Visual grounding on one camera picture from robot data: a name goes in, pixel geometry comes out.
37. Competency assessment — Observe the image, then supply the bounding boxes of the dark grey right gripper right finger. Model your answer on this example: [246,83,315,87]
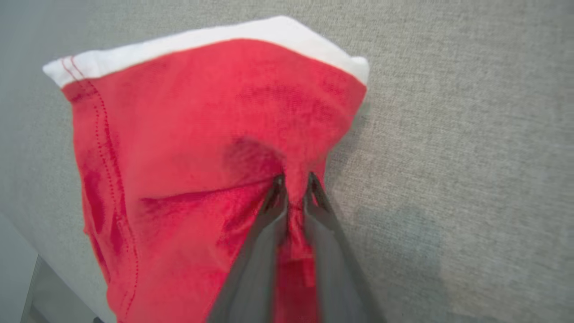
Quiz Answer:
[303,172,387,323]

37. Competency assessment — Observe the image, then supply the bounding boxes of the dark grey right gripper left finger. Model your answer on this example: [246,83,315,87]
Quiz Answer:
[206,174,288,323]

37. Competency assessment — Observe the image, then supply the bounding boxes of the red white-striped shorts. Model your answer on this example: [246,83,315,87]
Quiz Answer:
[42,16,370,323]

